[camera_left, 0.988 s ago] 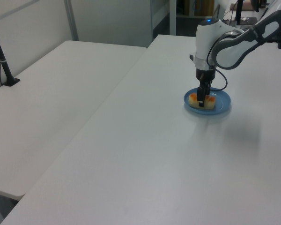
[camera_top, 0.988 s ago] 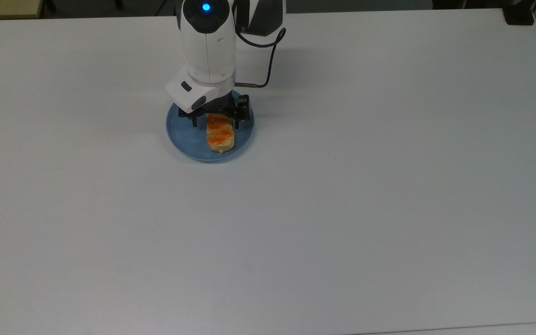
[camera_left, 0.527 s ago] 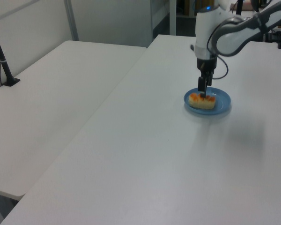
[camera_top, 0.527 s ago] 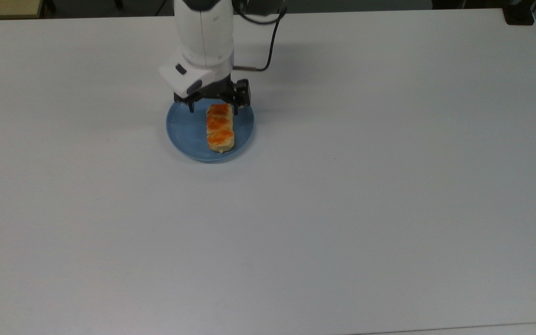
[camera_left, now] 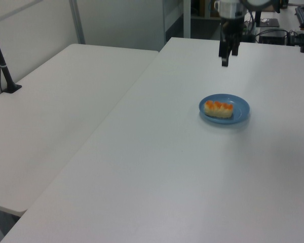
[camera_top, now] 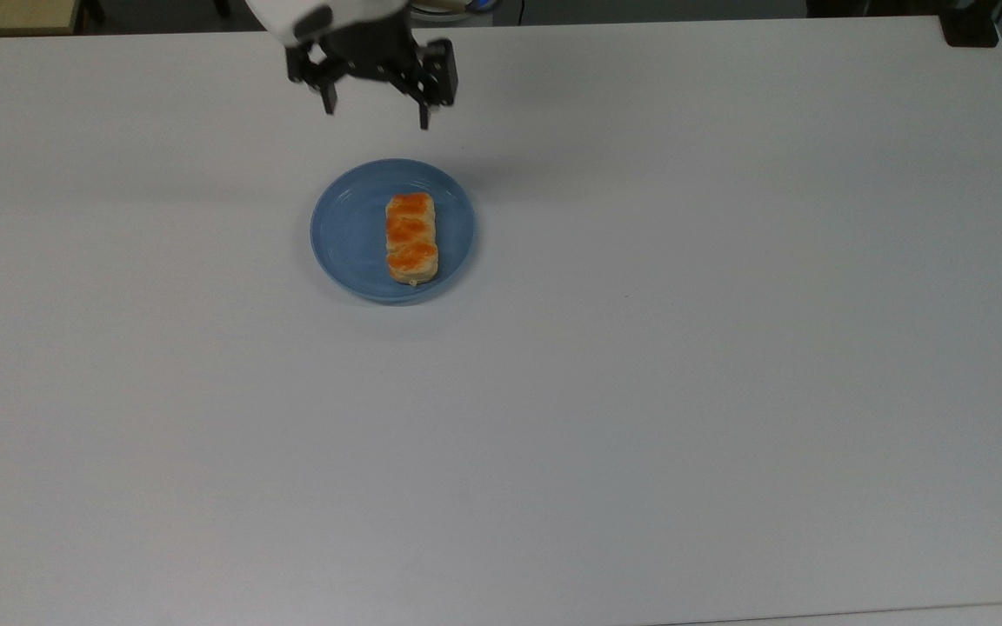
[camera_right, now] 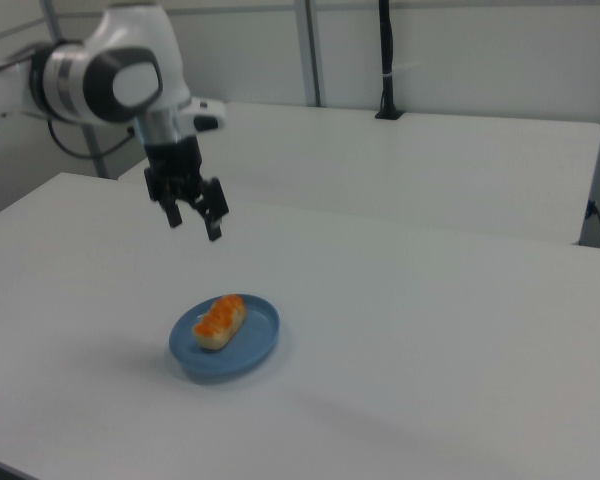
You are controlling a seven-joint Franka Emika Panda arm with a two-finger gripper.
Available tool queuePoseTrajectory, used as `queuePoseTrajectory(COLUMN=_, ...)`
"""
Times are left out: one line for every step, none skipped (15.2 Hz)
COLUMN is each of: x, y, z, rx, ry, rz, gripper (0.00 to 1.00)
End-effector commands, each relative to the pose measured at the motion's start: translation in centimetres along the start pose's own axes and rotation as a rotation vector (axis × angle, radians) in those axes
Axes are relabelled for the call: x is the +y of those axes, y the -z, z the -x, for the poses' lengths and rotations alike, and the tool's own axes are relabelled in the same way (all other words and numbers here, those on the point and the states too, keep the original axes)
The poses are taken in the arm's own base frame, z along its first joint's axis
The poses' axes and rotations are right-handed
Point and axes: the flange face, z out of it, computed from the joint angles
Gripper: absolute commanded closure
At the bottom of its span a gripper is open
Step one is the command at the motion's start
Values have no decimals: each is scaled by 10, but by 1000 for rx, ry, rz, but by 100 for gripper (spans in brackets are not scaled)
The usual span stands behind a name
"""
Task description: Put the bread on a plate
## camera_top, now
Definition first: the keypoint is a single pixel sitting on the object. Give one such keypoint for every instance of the bread with orange topping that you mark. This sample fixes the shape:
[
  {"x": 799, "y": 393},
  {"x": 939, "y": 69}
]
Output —
[{"x": 412, "y": 239}]

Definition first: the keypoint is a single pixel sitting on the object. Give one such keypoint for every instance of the black clamp base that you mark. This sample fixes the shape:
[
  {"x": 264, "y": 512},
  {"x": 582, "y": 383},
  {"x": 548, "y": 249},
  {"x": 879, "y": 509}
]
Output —
[{"x": 971, "y": 26}]

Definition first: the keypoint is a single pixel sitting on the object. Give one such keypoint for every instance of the blue round plate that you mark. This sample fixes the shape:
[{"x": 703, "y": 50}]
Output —
[{"x": 349, "y": 243}]

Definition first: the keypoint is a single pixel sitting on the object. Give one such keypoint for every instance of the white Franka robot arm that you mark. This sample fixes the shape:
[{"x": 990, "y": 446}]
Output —
[{"x": 292, "y": 13}]

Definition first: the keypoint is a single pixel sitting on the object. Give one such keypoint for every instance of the wooden desk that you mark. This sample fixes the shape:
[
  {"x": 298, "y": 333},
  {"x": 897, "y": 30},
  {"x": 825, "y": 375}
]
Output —
[{"x": 14, "y": 16}]

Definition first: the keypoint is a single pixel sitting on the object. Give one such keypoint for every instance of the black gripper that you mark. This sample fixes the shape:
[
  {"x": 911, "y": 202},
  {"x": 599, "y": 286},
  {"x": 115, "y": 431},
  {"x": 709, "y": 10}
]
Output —
[{"x": 370, "y": 52}]

